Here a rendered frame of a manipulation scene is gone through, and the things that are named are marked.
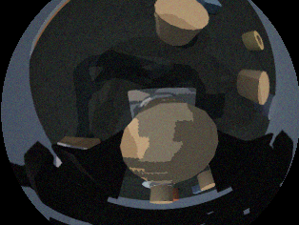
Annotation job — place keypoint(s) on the tan cylinder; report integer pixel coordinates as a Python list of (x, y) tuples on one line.
[(169, 141), (160, 194), (177, 21), (206, 181), (253, 84)]

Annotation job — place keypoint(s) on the blue block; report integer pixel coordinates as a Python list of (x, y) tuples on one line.
[(196, 189), (211, 6)]

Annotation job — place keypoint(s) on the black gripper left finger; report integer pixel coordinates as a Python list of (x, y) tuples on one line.
[(103, 163)]

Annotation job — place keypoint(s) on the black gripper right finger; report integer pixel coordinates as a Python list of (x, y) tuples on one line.
[(233, 155)]

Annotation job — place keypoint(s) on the blue cylinder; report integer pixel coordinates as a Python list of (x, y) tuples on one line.
[(267, 108)]

